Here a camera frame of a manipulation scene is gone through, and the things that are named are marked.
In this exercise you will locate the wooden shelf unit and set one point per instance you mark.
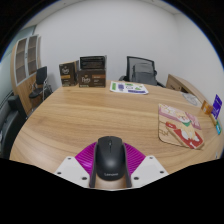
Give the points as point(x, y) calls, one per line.
point(21, 63)

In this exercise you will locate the black visitor chair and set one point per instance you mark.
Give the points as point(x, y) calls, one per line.
point(40, 78)

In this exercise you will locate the white sheet with green purple print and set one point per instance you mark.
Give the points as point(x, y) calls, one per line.
point(128, 87)

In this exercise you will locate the black computer mouse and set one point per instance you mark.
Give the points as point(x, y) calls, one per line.
point(110, 158)

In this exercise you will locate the black carton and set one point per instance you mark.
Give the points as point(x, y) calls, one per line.
point(92, 62)

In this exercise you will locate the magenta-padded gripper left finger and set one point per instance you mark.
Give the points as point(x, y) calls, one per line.
point(75, 168)

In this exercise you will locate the black leather sofa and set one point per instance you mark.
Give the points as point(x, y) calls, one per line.
point(10, 125)

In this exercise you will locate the wide brown carton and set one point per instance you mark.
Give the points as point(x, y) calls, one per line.
point(91, 78)

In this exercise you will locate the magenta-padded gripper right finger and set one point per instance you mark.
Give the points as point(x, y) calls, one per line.
point(145, 168)

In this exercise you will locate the wooden side desk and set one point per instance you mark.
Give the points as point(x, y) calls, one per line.
point(181, 85)

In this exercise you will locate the white sheet with grey circle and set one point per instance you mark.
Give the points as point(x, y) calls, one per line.
point(191, 98)

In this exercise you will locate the grey backpack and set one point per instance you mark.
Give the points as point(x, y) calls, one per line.
point(144, 74)

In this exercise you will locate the teal small box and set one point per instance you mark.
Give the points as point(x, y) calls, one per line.
point(218, 127)

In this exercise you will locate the pink and red printed mouse pad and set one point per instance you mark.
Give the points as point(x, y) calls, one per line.
point(180, 126)

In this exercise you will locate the purple sign card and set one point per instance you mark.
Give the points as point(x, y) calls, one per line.
point(217, 106)

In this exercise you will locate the black mesh office chair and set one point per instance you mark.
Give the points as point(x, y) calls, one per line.
point(130, 66)

